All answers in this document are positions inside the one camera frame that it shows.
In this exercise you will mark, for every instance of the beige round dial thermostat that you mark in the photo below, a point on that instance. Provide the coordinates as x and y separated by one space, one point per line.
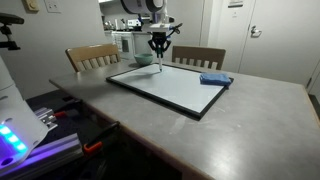
31 5

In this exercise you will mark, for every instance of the dark brown wooden chair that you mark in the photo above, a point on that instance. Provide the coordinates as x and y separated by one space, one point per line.
200 52

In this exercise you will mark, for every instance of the white kitchen counter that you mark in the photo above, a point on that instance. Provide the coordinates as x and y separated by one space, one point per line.
126 45

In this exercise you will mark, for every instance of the folded blue cloth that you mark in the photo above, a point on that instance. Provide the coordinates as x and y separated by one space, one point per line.
215 79

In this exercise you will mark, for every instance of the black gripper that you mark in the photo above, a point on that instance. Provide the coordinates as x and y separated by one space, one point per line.
160 36

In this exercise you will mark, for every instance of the black camera on mount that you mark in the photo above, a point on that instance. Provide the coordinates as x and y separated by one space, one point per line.
8 20

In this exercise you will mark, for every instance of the black framed whiteboard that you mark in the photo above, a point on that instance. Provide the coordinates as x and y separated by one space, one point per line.
173 86

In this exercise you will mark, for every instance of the silver metal bracket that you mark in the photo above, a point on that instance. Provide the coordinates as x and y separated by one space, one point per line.
46 116

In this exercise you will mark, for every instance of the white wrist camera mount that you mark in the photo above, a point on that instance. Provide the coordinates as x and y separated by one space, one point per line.
158 28

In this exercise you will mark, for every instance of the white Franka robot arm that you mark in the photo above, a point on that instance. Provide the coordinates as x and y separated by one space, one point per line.
143 6

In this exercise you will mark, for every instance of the mint green bowl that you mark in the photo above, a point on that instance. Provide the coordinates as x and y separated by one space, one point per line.
144 60

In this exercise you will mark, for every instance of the light wooden slatted chair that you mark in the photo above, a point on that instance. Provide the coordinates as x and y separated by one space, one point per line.
90 52

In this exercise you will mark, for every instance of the white marker with green cap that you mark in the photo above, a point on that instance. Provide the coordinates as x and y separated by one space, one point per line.
160 63

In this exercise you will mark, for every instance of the aluminium extrusion rail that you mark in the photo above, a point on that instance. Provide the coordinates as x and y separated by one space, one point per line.
50 153

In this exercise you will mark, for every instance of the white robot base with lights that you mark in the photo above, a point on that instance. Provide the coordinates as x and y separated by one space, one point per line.
16 126

